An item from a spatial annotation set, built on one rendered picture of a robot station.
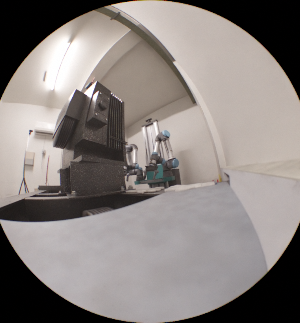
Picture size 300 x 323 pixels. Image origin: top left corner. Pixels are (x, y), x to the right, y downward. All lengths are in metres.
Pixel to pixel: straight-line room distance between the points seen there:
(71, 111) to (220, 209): 0.88
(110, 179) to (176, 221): 0.59
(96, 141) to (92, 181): 0.26
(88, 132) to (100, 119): 0.11
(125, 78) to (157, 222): 2.50
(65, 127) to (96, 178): 0.44
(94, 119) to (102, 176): 0.37
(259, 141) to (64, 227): 0.36
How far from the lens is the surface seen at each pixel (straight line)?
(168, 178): 1.34
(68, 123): 0.82
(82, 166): 0.63
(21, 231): 0.20
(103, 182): 0.67
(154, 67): 2.41
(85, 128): 0.67
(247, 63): 0.17
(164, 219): 0.17
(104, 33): 2.20
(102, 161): 0.67
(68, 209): 0.67
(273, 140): 0.17
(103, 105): 0.72
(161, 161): 1.17
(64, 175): 0.95
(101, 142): 0.71
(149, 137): 1.87
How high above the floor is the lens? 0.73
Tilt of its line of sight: 10 degrees up
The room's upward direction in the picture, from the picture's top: 8 degrees counter-clockwise
